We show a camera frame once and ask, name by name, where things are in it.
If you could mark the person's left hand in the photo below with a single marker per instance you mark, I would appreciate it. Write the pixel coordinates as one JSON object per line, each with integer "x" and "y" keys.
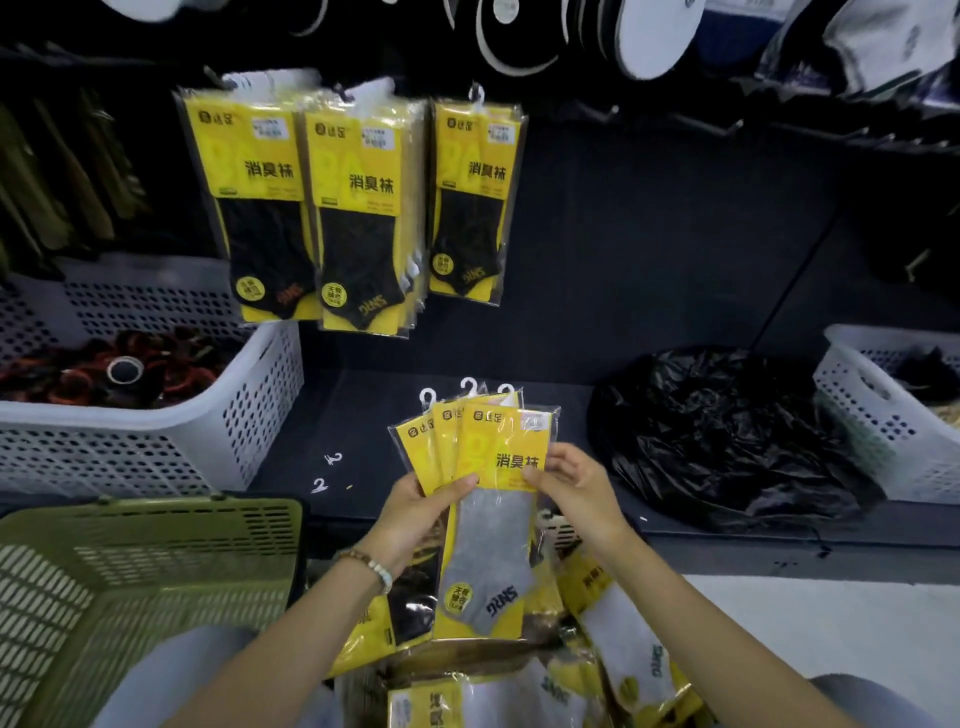
{"x": 409, "y": 521}

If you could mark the person's right hand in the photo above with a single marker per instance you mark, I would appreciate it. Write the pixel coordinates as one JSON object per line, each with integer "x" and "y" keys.
{"x": 585, "y": 502}

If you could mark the person's left thumb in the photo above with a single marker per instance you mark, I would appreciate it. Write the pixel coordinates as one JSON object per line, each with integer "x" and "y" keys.
{"x": 456, "y": 489}

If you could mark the person's right thumb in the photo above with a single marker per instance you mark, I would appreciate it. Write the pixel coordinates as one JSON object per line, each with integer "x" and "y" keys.
{"x": 541, "y": 480}

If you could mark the yellow packet with grey sock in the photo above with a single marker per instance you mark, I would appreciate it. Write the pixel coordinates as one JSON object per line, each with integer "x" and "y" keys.
{"x": 491, "y": 540}

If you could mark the person's right forearm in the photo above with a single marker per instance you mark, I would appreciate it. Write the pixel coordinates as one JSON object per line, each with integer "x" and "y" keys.
{"x": 720, "y": 645}

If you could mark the person's left forearm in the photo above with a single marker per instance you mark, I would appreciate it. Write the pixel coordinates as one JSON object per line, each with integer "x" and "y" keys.
{"x": 285, "y": 649}

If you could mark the pile of loose sock packets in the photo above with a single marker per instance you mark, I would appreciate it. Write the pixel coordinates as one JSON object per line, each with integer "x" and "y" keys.
{"x": 600, "y": 637}

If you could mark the black plastic bag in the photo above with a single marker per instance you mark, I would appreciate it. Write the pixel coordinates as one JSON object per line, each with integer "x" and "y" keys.
{"x": 720, "y": 435}

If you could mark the large white perforated basket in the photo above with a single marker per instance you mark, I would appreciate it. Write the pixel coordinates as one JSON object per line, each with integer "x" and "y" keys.
{"x": 187, "y": 442}

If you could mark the yellow packet with black sock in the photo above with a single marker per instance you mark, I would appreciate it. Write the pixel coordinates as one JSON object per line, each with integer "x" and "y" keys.
{"x": 471, "y": 195}

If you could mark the bunch of black sock packets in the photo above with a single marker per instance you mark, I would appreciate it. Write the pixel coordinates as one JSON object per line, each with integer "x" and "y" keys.
{"x": 364, "y": 210}
{"x": 255, "y": 195}

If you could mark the person's grey trousers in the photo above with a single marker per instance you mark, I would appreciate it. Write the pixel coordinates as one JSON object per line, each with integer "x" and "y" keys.
{"x": 172, "y": 675}

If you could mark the white ringed roll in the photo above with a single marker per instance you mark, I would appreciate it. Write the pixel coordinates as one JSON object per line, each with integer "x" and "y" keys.
{"x": 124, "y": 370}

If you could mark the green plastic basket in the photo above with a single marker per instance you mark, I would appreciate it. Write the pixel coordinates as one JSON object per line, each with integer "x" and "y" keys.
{"x": 97, "y": 585}

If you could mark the pile of red black rolls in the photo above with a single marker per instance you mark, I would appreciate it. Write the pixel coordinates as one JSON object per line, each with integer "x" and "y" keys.
{"x": 82, "y": 371}

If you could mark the dark goods in basket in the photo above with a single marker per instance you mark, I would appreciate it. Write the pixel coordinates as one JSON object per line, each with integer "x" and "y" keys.
{"x": 926, "y": 375}

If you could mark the row of black white discs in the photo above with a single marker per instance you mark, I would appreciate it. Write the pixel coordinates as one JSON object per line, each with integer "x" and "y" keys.
{"x": 645, "y": 34}

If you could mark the olive hanging goods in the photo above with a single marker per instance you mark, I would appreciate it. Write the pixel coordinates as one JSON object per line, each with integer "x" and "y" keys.
{"x": 52, "y": 187}

